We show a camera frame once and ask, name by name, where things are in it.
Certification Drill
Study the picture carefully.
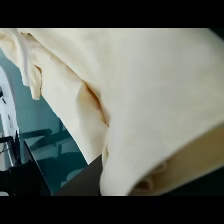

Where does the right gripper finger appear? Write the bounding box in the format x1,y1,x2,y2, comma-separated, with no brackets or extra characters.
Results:
54,154,103,197

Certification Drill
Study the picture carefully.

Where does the cream T-shirt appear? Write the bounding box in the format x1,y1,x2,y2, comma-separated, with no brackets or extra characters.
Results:
0,28,224,197

